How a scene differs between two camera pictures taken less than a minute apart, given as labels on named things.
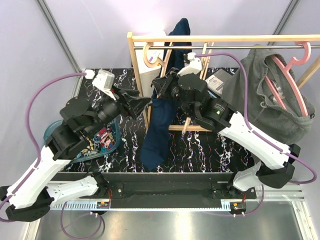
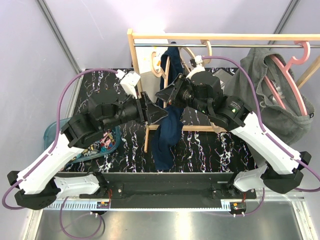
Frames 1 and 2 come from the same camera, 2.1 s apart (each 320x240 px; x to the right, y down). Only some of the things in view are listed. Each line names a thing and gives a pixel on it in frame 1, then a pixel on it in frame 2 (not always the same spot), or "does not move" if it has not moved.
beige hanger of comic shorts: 206,56 to 204,61
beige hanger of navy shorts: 161,62 to 157,74
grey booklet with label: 216,81 does not move
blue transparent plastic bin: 48,130 does not move
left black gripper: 131,106 to 149,112
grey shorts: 277,106 does not move
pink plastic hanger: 307,54 does not move
